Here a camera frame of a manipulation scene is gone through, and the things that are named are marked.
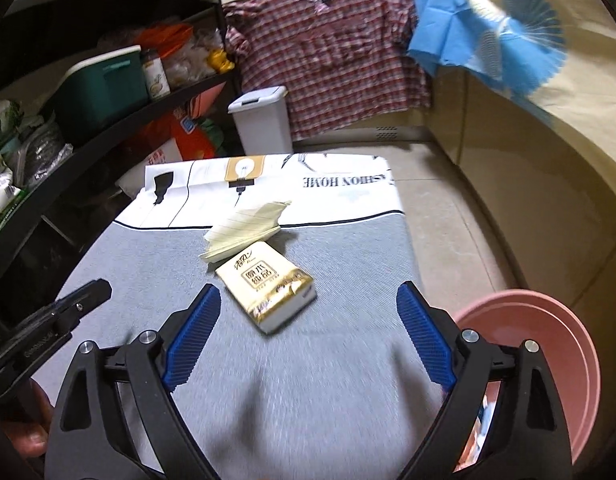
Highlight gold and white tissue pack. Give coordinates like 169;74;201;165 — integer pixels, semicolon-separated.
215;241;317;335

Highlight person's left hand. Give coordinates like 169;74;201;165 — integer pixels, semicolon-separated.
10;377;56;461

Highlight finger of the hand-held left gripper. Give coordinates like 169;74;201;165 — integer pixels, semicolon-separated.
2;279;113;357

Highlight white plastic bags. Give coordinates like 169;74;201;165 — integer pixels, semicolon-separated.
0;100;74;231

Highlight red plaid shirt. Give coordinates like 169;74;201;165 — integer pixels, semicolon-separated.
223;0;433;143

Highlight white trash bin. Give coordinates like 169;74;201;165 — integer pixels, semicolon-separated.
228;85;293;157

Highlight cream sheet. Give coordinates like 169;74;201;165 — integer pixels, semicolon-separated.
428;0;616;311

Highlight yellow toy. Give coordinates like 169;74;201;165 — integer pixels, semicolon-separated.
208;49;235;74

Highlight black shelf rack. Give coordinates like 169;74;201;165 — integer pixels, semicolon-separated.
0;0;243;301

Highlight white jar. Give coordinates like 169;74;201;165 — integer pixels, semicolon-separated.
142;49;171;101

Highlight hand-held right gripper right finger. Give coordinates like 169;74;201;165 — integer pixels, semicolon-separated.
396;281;574;480

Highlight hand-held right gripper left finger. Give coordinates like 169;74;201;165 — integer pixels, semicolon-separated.
45;284;222;480

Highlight red and orange printed bag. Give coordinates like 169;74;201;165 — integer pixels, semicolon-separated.
132;85;229;163

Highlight blue paper fan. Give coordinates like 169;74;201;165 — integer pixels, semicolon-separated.
463;0;568;97

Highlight blue cloth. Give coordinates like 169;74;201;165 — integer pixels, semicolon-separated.
407;0;514;93

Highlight green storage box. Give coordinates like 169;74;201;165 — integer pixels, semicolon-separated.
52;45;149;144

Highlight clear plastic bags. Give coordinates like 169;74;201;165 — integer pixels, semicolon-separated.
163;27;223;88

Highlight cream folded paper wrapper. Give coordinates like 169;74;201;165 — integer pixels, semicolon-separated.
200;200;293;264

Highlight pink plastic basin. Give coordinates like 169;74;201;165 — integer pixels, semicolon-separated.
445;287;602;480

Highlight grey and white printed blanket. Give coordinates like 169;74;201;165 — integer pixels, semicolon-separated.
32;152;489;480

